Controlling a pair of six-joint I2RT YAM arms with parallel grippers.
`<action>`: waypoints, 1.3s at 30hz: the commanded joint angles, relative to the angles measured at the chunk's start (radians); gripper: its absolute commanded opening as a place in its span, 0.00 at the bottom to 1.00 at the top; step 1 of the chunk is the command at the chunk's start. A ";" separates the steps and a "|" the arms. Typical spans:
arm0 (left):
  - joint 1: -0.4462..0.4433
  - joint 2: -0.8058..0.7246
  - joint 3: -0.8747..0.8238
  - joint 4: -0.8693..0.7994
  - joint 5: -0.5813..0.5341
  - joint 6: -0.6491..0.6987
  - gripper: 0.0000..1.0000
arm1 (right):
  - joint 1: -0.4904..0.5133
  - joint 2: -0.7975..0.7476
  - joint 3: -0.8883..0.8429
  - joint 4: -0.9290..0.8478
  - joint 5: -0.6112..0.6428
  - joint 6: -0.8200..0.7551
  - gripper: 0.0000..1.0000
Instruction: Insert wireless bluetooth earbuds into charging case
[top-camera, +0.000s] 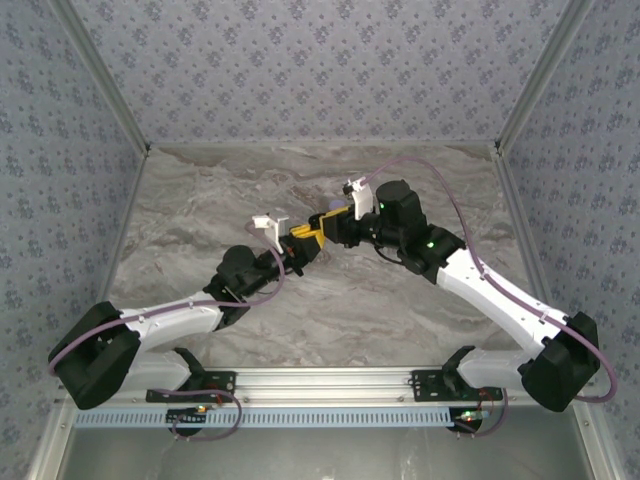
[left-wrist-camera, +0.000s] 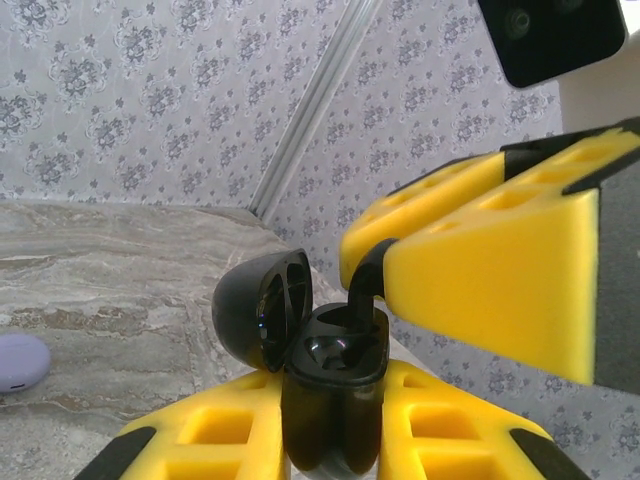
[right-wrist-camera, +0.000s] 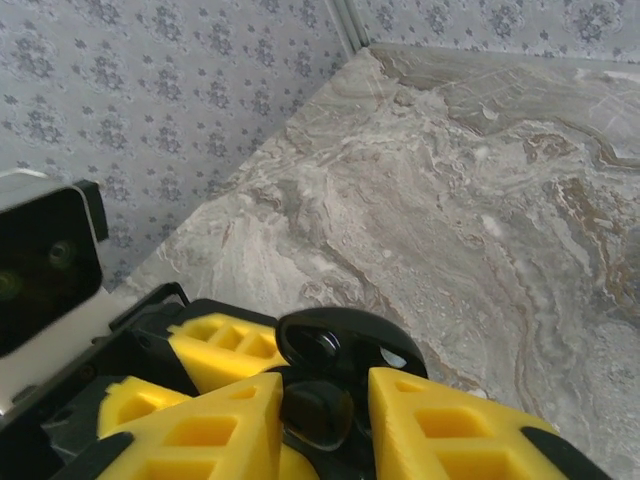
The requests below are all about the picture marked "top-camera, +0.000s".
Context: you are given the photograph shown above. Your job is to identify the silver sheet metal tray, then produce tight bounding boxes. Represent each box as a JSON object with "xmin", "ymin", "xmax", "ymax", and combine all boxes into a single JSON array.
[{"xmin": 29, "ymin": 404, "xmax": 621, "ymax": 480}]

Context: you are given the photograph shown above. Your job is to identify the thin aluminium table rail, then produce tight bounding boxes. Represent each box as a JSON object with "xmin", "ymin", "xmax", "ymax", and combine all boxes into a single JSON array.
[{"xmin": 147, "ymin": 141, "xmax": 499, "ymax": 150}]

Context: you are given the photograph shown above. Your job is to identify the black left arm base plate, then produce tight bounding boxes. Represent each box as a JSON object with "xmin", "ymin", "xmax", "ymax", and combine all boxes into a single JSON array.
[{"xmin": 144, "ymin": 370, "xmax": 237, "ymax": 404}]

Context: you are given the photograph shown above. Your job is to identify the aluminium table side rail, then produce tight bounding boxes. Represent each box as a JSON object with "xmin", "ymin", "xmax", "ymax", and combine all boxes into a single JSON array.
[
  {"xmin": 79, "ymin": 147, "xmax": 151, "ymax": 369},
  {"xmin": 492, "ymin": 147, "xmax": 574, "ymax": 369}
]

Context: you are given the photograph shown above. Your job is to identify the long aluminium base rail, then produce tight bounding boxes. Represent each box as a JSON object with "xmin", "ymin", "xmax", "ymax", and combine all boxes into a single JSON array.
[{"xmin": 59, "ymin": 366, "xmax": 600, "ymax": 409}]

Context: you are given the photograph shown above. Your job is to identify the black duct bracket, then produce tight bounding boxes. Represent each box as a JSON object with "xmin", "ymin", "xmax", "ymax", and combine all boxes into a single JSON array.
[
  {"xmin": 166, "ymin": 408, "xmax": 207, "ymax": 432},
  {"xmin": 446, "ymin": 407, "xmax": 484, "ymax": 434}
]

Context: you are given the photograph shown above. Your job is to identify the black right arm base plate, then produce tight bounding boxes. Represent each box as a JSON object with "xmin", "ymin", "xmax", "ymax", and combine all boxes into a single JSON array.
[{"xmin": 410, "ymin": 369, "xmax": 504, "ymax": 404}]

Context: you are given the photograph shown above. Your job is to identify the pale blue slotted cable duct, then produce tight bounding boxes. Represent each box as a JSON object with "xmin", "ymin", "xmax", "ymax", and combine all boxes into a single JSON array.
[{"xmin": 73, "ymin": 407, "xmax": 481, "ymax": 430}]

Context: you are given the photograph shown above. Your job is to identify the slanted aluminium frame post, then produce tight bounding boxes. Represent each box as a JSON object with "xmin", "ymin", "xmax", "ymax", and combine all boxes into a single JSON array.
[
  {"xmin": 493, "ymin": 0, "xmax": 600, "ymax": 154},
  {"xmin": 49, "ymin": 0, "xmax": 153, "ymax": 154}
]

